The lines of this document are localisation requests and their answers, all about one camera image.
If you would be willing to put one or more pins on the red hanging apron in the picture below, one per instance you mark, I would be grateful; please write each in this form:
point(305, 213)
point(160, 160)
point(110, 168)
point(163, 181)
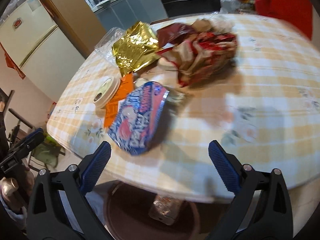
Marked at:
point(296, 12)

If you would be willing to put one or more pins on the clear blister pack pink card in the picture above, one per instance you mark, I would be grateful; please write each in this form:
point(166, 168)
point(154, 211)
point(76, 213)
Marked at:
point(165, 209)

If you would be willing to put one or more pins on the orange sachet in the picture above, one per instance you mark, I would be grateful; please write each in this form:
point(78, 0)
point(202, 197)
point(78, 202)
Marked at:
point(126, 86)

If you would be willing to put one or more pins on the blue pink snack packet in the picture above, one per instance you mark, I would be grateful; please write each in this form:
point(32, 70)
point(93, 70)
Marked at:
point(138, 117)

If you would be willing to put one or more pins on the brown trash bin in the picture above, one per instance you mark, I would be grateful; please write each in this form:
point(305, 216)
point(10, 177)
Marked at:
point(127, 216)

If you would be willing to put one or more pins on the left hand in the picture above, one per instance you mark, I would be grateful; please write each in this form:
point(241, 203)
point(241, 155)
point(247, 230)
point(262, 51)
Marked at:
point(9, 190)

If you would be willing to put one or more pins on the cream refrigerator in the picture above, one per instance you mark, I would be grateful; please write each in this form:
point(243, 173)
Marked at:
point(40, 49)

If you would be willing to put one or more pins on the grey kitchen cabinets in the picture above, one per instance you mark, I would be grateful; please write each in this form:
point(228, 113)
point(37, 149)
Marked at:
point(125, 13)

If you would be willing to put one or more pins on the round white lidded cup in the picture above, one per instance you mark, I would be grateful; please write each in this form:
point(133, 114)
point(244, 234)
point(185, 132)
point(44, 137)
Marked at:
point(106, 92)

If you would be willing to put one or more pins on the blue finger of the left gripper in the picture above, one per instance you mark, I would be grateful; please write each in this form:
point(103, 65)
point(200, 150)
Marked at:
point(28, 143)

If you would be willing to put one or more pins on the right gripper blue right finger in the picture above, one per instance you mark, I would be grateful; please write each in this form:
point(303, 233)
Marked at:
point(227, 166)

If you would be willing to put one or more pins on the checkered floral tablecloth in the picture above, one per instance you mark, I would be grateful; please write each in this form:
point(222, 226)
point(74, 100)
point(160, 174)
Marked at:
point(266, 113)

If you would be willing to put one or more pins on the crumpled red brown wrapper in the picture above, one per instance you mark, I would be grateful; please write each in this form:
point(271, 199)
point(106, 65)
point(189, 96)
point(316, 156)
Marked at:
point(198, 50)

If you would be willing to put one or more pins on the gold foil bag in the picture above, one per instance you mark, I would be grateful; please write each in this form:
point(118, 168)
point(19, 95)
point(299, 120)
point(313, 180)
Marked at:
point(136, 49)

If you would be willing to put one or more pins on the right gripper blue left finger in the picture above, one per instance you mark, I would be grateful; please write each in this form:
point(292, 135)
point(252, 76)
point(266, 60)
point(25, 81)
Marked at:
point(92, 166)

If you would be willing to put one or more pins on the clear plastic clamshell tray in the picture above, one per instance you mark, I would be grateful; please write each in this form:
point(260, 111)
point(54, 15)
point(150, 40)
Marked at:
point(104, 46)

